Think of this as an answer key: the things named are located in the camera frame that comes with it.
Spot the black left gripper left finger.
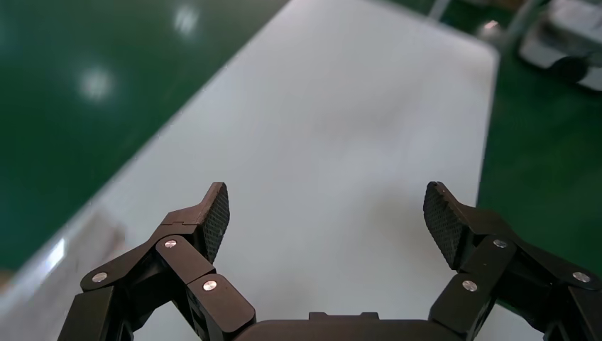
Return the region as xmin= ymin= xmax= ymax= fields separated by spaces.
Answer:
xmin=57 ymin=181 xmax=257 ymax=341

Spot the white upright pole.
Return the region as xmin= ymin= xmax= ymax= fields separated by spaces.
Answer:
xmin=427 ymin=0 xmax=454 ymax=23

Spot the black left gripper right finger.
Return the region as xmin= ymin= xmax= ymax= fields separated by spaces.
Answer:
xmin=422 ymin=180 xmax=602 ymax=341

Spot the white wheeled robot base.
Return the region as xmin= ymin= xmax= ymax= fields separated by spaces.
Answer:
xmin=518 ymin=0 xmax=602 ymax=92

